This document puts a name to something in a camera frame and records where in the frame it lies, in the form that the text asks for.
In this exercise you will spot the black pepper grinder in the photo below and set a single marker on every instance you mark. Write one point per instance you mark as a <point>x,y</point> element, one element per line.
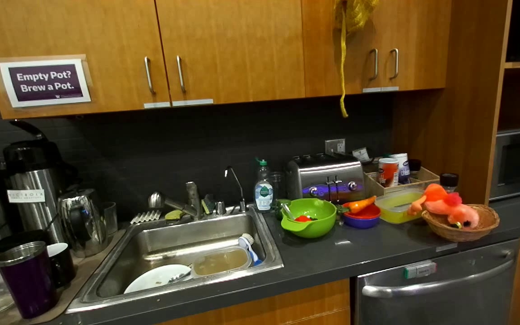
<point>451,181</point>

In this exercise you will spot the blue small bowl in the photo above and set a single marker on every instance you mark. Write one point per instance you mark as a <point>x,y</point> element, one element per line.
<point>364,219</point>

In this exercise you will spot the white plate in sink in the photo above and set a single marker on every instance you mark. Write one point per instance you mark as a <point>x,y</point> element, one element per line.
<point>160,276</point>

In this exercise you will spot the stainless steel sink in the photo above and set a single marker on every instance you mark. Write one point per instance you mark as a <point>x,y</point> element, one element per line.
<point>218,249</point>

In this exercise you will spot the dark lidded jar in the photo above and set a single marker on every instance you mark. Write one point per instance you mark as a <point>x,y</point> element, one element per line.
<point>414,166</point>

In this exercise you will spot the yellow-green plastic container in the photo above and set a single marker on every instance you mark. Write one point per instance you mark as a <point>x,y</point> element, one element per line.
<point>395,204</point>

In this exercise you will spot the orange carrot toy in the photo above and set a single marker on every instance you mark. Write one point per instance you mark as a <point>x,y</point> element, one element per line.
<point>357,206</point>

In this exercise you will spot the black mug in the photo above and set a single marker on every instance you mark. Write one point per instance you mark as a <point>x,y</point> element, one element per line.
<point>62,264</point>

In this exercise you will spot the stainless dishwasher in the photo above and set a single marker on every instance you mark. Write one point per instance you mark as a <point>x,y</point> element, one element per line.
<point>467,287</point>

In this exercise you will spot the wall power outlet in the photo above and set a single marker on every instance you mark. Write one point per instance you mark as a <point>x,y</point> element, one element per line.
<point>335,146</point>

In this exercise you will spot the dish soap bottle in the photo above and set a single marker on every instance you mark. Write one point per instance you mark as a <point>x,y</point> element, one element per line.
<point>265,188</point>

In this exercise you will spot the silver toaster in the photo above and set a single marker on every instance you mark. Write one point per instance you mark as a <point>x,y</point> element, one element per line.
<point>333,177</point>

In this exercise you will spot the purple mug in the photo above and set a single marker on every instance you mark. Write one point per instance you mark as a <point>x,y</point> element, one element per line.
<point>26,271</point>

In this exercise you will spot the green plastic bowl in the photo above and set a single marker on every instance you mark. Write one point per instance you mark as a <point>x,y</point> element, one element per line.
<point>310,217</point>

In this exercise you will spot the purple sign on cabinet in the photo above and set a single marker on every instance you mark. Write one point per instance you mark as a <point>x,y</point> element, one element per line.
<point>44,81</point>

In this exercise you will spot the wicker basket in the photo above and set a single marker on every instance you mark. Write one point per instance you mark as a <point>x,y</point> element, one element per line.
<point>460,229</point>

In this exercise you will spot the cabinet door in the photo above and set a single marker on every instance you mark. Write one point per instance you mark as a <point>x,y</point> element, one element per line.
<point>232,51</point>
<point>418,43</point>
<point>321,33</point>
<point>116,43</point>

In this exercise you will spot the steel coffee airpot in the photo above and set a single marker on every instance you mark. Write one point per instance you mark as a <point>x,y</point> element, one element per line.
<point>33,181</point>

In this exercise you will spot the yellow knitted towel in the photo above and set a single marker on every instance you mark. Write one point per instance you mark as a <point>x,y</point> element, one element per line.
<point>353,16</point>

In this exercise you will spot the red white canister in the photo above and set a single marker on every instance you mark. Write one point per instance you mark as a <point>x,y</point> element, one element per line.
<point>389,170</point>

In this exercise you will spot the lower cabinet doors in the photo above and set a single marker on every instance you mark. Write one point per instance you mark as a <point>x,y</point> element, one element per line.
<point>328,303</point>

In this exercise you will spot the rightmost upper cabinet door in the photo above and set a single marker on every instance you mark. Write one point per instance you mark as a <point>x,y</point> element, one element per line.
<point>418,43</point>

